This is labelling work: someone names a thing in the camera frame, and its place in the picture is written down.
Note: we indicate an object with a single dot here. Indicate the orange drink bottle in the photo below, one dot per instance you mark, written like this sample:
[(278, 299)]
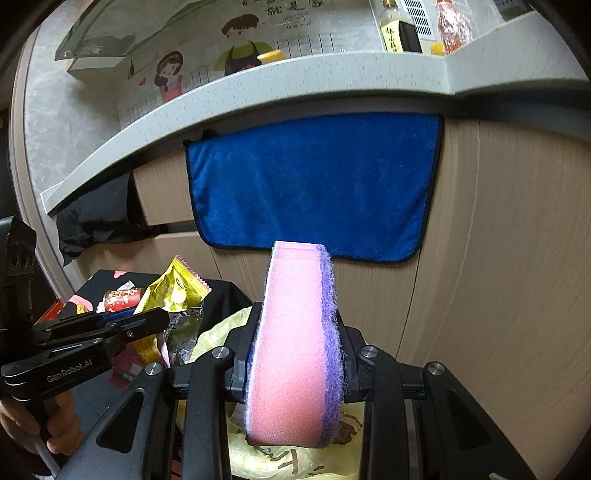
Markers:
[(455, 27)]

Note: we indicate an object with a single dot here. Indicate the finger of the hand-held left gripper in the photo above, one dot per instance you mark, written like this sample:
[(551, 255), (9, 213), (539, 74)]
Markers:
[(115, 316), (138, 325)]

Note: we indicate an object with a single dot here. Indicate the black cloth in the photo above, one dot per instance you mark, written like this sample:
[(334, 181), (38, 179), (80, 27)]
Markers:
[(101, 217)]

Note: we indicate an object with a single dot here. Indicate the range hood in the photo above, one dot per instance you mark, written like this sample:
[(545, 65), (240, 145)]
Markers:
[(106, 41)]

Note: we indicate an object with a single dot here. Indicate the pink purple sponge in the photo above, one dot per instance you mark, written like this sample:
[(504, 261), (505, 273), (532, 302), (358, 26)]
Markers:
[(291, 346)]

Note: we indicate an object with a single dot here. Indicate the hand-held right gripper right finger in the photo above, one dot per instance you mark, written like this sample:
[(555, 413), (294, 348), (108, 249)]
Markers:
[(355, 374)]

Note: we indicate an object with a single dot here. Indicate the yellow plastic bin bag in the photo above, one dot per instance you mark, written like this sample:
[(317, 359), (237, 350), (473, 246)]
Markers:
[(277, 466)]

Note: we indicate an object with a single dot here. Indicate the red doormat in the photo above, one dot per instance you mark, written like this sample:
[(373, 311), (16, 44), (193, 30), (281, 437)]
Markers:
[(48, 314)]

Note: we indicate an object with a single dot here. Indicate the soy sauce bottle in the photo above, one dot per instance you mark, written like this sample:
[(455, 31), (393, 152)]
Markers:
[(397, 32)]

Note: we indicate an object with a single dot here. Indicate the cartoon wall poster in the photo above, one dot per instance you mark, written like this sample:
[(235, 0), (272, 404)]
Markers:
[(194, 60)]

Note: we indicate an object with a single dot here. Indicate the black pink printed tablecloth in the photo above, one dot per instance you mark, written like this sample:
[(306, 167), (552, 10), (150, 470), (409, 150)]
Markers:
[(221, 300)]

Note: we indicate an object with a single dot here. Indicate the grey stone countertop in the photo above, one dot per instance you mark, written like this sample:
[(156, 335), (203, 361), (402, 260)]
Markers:
[(323, 74)]

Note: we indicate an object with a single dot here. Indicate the silver foil wrapper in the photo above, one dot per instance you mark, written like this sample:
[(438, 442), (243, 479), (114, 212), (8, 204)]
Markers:
[(184, 337)]

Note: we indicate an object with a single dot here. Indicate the red plastic bag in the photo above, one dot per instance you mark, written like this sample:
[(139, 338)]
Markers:
[(131, 371)]

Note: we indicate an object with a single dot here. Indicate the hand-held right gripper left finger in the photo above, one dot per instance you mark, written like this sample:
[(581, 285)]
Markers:
[(240, 369)]

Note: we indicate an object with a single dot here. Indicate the gold snack wrapper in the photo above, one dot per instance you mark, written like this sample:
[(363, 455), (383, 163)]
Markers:
[(178, 288)]

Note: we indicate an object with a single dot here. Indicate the red drink can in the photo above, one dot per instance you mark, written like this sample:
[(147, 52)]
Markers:
[(121, 299)]

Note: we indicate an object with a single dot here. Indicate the person's left hand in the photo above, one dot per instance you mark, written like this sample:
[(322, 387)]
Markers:
[(69, 424)]

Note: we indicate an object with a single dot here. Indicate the yellow cup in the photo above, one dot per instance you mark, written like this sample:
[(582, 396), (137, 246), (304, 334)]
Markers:
[(272, 56)]

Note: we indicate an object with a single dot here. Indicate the blue towel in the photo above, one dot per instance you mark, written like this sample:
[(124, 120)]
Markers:
[(314, 184)]

